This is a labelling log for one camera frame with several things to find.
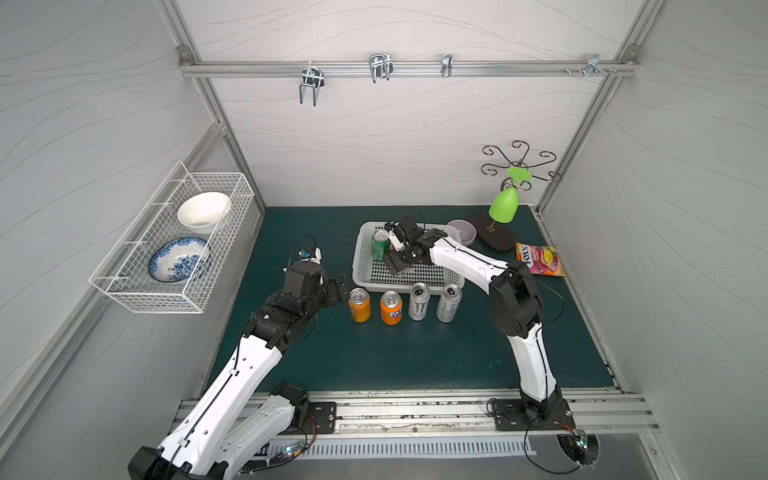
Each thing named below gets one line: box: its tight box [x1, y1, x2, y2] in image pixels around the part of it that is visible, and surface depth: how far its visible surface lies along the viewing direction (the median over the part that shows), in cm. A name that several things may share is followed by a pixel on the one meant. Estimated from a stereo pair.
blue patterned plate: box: [148, 236, 207, 283], surface depth 65 cm
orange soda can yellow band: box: [348, 287, 371, 323], surface depth 86 cm
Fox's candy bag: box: [516, 242, 567, 278], surface depth 103 cm
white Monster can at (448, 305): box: [436, 284, 463, 323], surface depth 84 cm
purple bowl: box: [448, 219, 477, 246], surface depth 110 cm
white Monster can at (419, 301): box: [409, 282, 431, 321], surface depth 84 cm
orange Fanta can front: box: [380, 290, 403, 326], surface depth 85 cm
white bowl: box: [177, 192, 230, 235], surface depth 73 cm
